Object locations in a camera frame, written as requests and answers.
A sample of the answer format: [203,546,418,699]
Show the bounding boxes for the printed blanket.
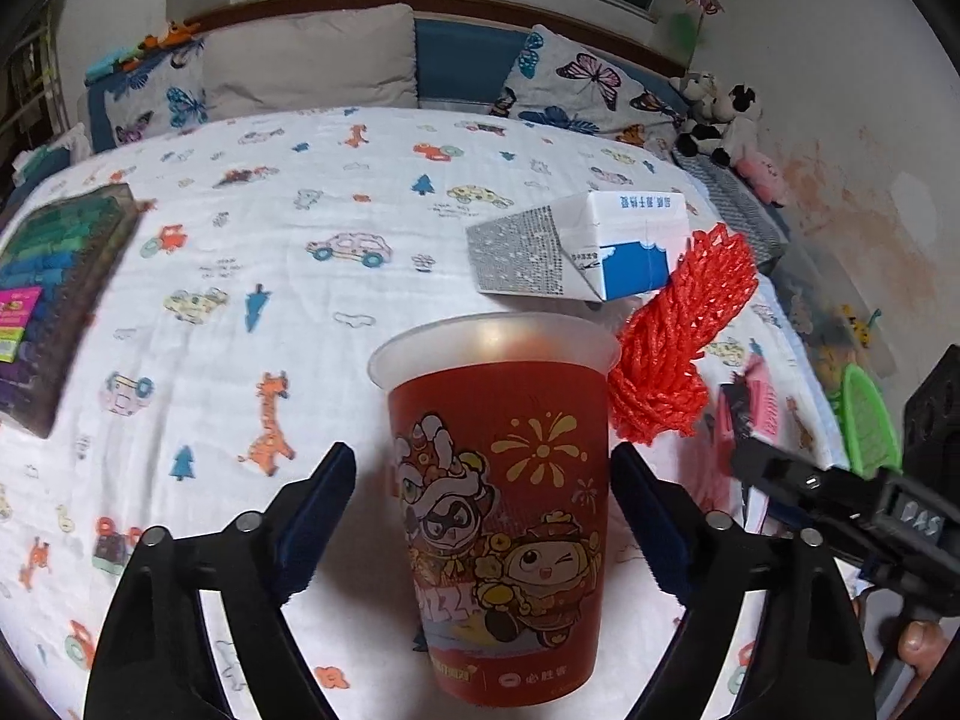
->
[0,105,848,720]

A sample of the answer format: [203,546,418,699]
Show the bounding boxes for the large cow plush toy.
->
[675,82,764,170]

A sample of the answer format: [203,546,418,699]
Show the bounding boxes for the large butterfly pillow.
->
[491,24,687,158]

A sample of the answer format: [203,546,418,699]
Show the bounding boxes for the red cartoon plastic cup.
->
[367,313,623,710]

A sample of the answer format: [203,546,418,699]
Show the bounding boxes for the person's right hand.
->
[862,592,960,720]

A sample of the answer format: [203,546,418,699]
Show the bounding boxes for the blue padded headboard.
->
[414,15,533,110]

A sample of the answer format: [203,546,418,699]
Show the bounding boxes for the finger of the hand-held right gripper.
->
[718,381,893,522]
[772,499,871,567]

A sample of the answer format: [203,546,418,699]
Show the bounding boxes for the beige pillow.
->
[202,4,419,121]

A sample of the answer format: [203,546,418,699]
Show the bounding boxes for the yellow toy vehicle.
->
[836,304,882,350]

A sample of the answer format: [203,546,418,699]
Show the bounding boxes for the small cow plush toy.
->
[670,71,721,121]

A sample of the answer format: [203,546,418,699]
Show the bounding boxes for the orange plush toy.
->
[142,19,203,50]

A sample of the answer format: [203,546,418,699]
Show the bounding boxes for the teal toy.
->
[84,45,151,83]

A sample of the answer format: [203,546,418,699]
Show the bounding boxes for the clear plastic storage bin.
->
[772,240,901,391]

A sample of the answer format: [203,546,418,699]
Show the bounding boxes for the green plastic basket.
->
[840,364,905,481]

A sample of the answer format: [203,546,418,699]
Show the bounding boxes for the clothes rack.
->
[0,0,76,158]

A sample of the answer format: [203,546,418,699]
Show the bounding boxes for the marker set box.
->
[0,181,137,440]

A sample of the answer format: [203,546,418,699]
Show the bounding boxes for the patterned black white box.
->
[671,154,788,271]

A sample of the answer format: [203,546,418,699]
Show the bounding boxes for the red foam fruit net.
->
[606,223,760,445]

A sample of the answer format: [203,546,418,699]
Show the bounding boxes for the small butterfly pillow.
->
[101,41,211,147]

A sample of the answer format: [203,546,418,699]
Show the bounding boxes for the white blue milk carton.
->
[465,190,695,305]

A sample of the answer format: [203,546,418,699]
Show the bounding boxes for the pink plush toy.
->
[735,150,788,207]

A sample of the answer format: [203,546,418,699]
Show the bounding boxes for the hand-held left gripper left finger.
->
[82,441,357,720]

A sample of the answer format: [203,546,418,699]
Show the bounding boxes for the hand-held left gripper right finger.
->
[609,441,878,720]

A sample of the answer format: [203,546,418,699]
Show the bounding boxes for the pink paper packet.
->
[712,358,788,533]

